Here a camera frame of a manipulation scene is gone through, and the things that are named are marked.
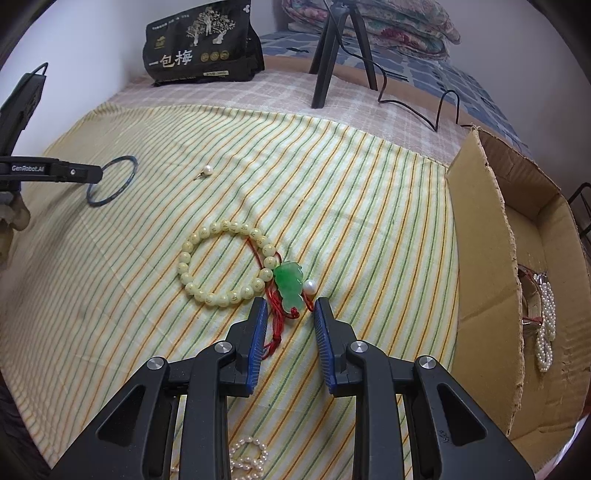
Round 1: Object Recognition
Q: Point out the dark blue bangle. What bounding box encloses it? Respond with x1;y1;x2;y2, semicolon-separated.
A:
86;155;138;208

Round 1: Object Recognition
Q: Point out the small pearl earring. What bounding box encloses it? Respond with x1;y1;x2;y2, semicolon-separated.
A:
199;165;213;177

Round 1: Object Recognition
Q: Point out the long white pearl necklace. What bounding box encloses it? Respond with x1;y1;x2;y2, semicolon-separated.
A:
535;280;558;374

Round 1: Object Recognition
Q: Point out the cream bead bracelet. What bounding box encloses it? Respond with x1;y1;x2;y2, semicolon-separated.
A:
176;219;279;308

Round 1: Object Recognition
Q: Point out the green jade pendant red cord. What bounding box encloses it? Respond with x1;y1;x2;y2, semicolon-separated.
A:
244;234;318;361

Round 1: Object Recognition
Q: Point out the pearl stud earring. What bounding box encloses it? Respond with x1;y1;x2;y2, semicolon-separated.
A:
303;279;318;296

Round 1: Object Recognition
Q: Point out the gloved left hand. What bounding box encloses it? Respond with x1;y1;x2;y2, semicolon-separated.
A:
0;192;30;264

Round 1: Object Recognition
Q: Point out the brown cardboard box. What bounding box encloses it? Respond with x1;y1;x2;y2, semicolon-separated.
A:
447;128;590;470

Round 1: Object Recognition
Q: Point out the black snack bag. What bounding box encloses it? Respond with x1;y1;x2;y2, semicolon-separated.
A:
142;1;264;86

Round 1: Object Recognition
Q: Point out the black tripod stand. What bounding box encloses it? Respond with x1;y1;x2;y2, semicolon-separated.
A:
310;1;378;109

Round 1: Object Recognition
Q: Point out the black clothes rack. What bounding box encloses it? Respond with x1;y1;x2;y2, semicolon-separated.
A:
568;182;590;222

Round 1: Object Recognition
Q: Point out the checkered pink bedsheet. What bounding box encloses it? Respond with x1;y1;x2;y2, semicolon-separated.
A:
109;70;468;164

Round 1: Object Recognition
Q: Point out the blue patterned bedsheet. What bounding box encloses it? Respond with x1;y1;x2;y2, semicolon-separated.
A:
260;31;530;154

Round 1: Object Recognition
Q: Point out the folded floral quilt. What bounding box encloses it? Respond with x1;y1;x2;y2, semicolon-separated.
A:
281;0;461;60

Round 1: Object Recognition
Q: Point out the brown leather bracelet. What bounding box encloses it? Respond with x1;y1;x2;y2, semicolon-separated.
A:
517;264;551;328

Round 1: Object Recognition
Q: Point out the black power cable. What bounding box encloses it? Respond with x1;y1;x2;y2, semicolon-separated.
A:
322;0;475;133

